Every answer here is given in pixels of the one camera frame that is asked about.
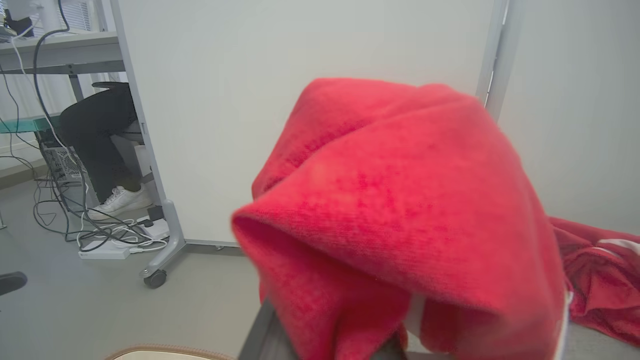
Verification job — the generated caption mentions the red garment with white trim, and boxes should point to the red garment with white trim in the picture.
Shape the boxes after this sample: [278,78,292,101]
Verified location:
[231,77,574,360]
[549,216,640,349]

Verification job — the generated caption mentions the person's leg black trousers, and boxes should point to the person's leg black trousers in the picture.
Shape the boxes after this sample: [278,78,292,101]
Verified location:
[56,81,145,205]

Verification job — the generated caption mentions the white partition panel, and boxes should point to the white partition panel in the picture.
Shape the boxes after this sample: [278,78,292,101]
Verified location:
[487,0,640,237]

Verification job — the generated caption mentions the mesh computer case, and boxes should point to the mesh computer case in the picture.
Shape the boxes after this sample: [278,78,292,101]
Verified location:
[39,144,90,187]

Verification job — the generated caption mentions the black rounded floor object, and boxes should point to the black rounded floor object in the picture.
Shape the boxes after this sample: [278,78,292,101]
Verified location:
[0,271,29,297]

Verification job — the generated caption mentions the white sneaker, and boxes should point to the white sneaker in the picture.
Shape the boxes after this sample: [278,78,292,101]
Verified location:
[87,184,154,222]

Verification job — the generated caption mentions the grey desk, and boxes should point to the grey desk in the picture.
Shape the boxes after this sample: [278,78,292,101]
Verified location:
[0,31,126,101]

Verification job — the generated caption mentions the teal glass shelf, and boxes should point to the teal glass shelf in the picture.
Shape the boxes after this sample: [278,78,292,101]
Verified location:
[0,114,62,136]

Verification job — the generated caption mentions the thick black cable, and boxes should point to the thick black cable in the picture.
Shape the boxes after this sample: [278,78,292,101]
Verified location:
[32,0,90,236]

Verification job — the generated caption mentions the white power adapter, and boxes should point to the white power adapter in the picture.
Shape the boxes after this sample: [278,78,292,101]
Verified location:
[135,216,172,242]

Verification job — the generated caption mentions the white laundry basket brown rim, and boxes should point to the white laundry basket brown rim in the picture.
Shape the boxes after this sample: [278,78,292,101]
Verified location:
[104,344,237,360]

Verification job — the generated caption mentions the black floor cable tangle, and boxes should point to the black floor cable tangle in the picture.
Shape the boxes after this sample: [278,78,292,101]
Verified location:
[31,177,169,253]

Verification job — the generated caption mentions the white cable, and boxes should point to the white cable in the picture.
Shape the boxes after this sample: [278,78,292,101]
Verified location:
[9,20,92,241]

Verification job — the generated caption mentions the white partition with caster frame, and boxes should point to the white partition with caster frame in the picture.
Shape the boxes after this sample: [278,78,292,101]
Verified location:
[97,0,507,290]

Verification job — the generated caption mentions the white power strip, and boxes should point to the white power strip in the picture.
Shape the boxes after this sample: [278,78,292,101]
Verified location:
[77,240,132,261]

